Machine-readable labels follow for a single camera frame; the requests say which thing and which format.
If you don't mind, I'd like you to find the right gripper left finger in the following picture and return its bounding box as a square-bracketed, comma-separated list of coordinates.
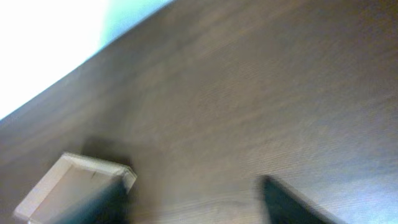
[54, 177, 129, 224]

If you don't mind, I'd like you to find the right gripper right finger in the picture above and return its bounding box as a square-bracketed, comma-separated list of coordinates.
[258, 175, 339, 224]

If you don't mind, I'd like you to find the brown cardboard box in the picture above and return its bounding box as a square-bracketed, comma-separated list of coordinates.
[14, 152, 137, 223]

